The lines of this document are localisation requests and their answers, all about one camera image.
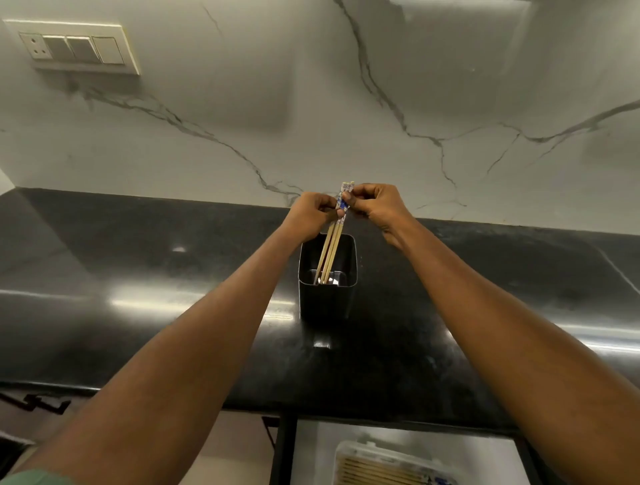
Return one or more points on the person's left hand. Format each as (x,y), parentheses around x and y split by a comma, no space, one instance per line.
(306,217)

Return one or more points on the person's right hand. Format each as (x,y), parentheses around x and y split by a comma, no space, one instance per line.
(382,207)

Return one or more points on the person's right thumb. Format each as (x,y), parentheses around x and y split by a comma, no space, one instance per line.
(351,201)

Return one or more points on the person's left thumb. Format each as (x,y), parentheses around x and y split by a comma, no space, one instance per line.
(335,212)

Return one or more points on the wooden chopstick with blue pattern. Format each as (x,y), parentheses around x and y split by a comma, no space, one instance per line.
(331,252)
(324,252)
(336,247)

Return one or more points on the person's right forearm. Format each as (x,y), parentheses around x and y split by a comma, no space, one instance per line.
(515,349)

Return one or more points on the person's left forearm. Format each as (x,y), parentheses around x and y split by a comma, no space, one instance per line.
(175,359)

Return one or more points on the black metal utensil holder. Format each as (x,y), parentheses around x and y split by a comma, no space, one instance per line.
(327,300)

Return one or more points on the clear plastic storage box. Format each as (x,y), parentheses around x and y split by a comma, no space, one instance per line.
(390,462)

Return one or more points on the bundle of wooden chopsticks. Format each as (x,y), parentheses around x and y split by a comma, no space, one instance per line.
(380,473)

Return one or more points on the teal shirt sleeve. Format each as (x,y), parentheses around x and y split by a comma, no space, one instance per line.
(37,478)

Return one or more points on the black cabinet frame post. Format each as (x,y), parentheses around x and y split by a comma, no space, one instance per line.
(284,452)

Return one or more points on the white wall switch panel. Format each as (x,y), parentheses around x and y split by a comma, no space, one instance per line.
(75,47)

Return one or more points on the black metal bracket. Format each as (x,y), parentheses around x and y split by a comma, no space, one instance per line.
(37,402)

